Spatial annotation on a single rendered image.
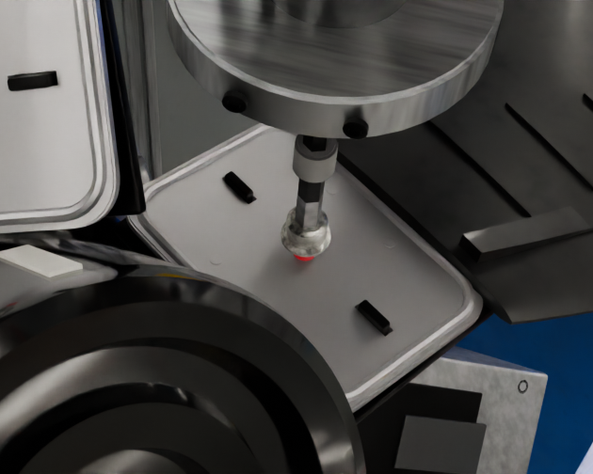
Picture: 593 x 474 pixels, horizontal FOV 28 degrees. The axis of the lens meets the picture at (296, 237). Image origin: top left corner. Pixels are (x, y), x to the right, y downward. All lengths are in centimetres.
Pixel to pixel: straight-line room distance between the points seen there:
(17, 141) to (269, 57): 7
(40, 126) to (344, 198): 11
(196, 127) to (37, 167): 138
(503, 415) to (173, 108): 111
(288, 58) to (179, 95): 134
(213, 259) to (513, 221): 9
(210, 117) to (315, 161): 137
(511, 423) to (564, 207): 18
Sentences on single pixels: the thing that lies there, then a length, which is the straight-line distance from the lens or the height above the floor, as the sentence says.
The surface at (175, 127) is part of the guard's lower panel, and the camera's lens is 161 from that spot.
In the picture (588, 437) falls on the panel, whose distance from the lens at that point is 101.
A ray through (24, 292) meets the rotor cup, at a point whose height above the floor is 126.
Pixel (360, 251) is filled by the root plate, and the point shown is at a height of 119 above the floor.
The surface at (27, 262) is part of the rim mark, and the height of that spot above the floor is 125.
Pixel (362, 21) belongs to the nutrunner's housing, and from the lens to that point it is 24.
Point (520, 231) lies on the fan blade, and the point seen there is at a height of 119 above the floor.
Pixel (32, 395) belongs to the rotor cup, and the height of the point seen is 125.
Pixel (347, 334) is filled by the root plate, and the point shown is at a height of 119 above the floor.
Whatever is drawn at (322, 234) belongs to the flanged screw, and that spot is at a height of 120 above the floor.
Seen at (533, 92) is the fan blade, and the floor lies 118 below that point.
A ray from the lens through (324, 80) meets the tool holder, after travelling 23.
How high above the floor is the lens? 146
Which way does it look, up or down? 55 degrees down
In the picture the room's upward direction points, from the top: 6 degrees clockwise
